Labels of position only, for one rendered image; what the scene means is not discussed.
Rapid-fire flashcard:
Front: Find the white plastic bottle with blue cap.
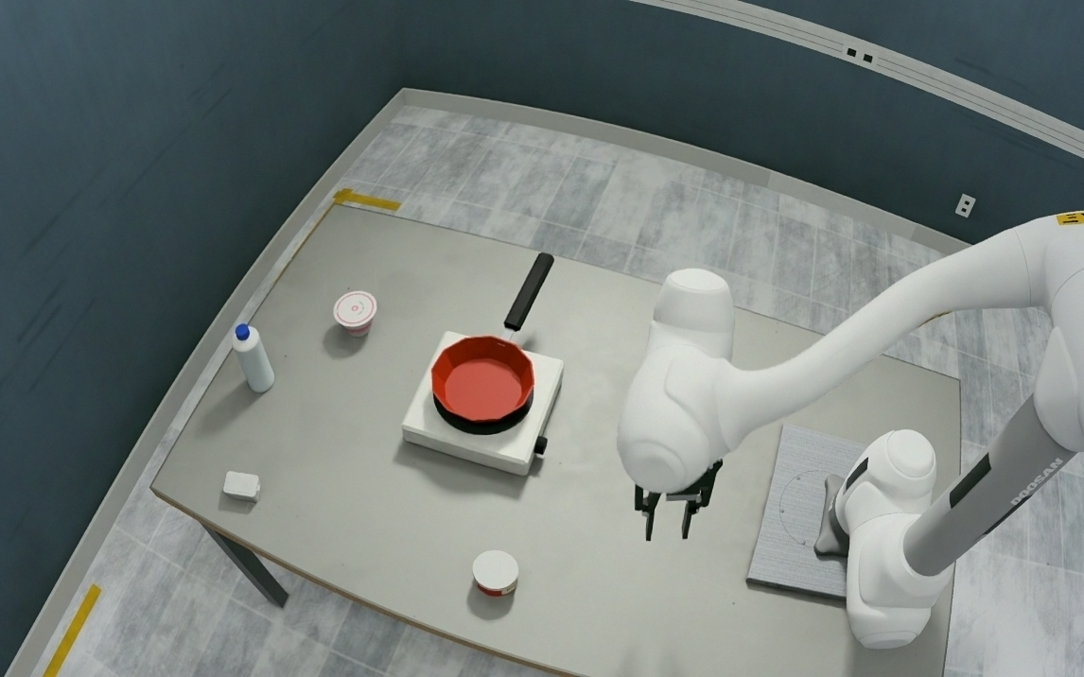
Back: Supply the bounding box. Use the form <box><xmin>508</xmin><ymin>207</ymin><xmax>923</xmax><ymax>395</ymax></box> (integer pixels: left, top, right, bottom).
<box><xmin>232</xmin><ymin>324</ymin><xmax>274</xmax><ymax>392</ymax></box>

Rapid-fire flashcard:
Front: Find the white yogurt cup with pink label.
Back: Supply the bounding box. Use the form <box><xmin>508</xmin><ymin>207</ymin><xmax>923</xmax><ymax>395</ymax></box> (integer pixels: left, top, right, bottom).
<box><xmin>334</xmin><ymin>291</ymin><xmax>376</xmax><ymax>337</ymax></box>

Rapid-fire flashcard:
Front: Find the red frying pan with black handle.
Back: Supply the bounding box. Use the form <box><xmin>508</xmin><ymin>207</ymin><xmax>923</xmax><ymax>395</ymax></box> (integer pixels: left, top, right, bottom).
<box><xmin>431</xmin><ymin>252</ymin><xmax>554</xmax><ymax>424</ymax></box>

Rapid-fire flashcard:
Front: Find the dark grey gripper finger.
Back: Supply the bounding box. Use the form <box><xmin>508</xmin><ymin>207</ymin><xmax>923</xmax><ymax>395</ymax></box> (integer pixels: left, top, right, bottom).
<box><xmin>681</xmin><ymin>456</ymin><xmax>723</xmax><ymax>541</ymax></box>
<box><xmin>634</xmin><ymin>483</ymin><xmax>662</xmax><ymax>543</ymax></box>

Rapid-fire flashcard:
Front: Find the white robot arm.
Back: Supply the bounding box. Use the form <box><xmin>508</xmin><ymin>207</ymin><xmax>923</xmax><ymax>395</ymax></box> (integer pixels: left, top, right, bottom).
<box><xmin>616</xmin><ymin>211</ymin><xmax>1084</xmax><ymax>649</ymax></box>

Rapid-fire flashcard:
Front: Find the small round tin with white lid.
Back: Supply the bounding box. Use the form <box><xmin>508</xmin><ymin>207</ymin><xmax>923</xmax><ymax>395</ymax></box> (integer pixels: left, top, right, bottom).
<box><xmin>473</xmin><ymin>550</ymin><xmax>518</xmax><ymax>597</ymax></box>

